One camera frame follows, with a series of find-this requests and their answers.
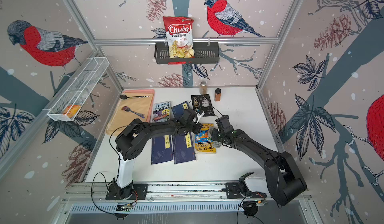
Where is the yellow treehouse paperback book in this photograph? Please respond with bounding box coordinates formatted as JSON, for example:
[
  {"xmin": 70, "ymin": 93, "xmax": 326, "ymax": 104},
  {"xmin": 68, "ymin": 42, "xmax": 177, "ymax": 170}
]
[{"xmin": 195, "ymin": 124, "xmax": 216, "ymax": 154}]

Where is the upper navy thread-bound book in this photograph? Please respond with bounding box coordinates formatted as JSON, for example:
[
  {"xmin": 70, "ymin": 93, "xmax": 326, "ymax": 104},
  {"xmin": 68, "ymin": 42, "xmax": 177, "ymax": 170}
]
[{"xmin": 171, "ymin": 101, "xmax": 189, "ymax": 119}]

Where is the left black cable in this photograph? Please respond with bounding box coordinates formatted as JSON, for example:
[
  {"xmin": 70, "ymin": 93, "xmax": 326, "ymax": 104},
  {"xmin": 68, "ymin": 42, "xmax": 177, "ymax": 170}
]
[{"xmin": 90, "ymin": 124, "xmax": 133, "ymax": 219}]

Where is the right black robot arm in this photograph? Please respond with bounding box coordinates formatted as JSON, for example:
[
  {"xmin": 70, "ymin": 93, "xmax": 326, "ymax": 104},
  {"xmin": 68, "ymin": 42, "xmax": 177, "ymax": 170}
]
[{"xmin": 212, "ymin": 115, "xmax": 307, "ymax": 206}]

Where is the orange packet in shelf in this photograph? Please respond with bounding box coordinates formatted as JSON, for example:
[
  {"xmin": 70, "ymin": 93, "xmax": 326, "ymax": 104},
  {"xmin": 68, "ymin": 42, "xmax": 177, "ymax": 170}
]
[{"xmin": 62, "ymin": 104, "xmax": 82, "ymax": 119}]

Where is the grey treehouse paperback book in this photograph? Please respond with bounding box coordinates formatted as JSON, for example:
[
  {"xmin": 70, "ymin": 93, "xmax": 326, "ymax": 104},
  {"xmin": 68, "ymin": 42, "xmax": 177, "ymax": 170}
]
[{"xmin": 152, "ymin": 101, "xmax": 171, "ymax": 123}]

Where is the grey striped cleaning cloth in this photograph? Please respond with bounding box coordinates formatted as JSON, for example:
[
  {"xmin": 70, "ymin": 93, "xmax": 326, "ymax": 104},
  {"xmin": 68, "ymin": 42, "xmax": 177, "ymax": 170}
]
[{"xmin": 212, "ymin": 141, "xmax": 222, "ymax": 149}]

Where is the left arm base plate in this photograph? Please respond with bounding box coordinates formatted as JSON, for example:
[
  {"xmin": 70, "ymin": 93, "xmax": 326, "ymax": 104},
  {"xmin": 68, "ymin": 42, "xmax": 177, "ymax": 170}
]
[{"xmin": 105, "ymin": 183, "xmax": 149, "ymax": 201}]

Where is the purple spoon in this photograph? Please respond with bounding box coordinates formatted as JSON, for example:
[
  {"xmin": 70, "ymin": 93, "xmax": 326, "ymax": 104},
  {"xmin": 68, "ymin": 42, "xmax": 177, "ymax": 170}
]
[{"xmin": 122, "ymin": 106, "xmax": 145, "ymax": 119}]

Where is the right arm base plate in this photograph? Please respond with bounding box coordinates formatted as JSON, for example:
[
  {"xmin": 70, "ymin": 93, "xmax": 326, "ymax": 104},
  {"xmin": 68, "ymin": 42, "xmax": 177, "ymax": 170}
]
[{"xmin": 223, "ymin": 182, "xmax": 267, "ymax": 199}]

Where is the black wall basket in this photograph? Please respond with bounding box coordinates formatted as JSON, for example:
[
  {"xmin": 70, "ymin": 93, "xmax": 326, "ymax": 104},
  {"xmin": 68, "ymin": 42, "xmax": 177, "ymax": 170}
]
[{"xmin": 154, "ymin": 42, "xmax": 220, "ymax": 65}]

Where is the red cassava chips bag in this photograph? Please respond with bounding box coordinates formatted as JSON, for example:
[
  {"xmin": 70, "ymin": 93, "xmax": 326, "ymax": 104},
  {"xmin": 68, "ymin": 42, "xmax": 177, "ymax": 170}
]
[{"xmin": 163, "ymin": 16, "xmax": 195, "ymax": 58}]

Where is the white wire wall shelf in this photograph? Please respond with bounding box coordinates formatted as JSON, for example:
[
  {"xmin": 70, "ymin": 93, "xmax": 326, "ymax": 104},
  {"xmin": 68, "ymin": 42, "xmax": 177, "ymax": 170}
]
[{"xmin": 47, "ymin": 57, "xmax": 110, "ymax": 122}]

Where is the black Chinese paperback book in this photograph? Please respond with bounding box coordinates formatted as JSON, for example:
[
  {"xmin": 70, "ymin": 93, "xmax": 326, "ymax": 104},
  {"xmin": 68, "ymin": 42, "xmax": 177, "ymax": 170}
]
[{"xmin": 191, "ymin": 94, "xmax": 215, "ymax": 117}]

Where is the glass jar brown spice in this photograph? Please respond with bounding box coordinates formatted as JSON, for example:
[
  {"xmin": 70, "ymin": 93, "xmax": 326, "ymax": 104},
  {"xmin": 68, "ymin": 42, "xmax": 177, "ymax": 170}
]
[{"xmin": 199, "ymin": 81, "xmax": 207, "ymax": 95}]

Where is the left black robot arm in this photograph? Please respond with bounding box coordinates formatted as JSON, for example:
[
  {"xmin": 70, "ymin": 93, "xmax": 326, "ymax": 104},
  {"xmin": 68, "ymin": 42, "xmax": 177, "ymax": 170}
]
[{"xmin": 108, "ymin": 109, "xmax": 204, "ymax": 200}]

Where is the glass jar orange spice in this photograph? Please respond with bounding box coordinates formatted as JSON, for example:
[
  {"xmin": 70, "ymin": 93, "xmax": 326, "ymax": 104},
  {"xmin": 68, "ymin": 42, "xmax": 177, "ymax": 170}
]
[{"xmin": 215, "ymin": 88, "xmax": 222, "ymax": 102}]

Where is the black spoon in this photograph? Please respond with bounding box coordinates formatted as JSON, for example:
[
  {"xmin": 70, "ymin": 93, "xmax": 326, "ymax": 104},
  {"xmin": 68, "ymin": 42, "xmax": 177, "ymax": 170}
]
[{"xmin": 120, "ymin": 94, "xmax": 150, "ymax": 100}]

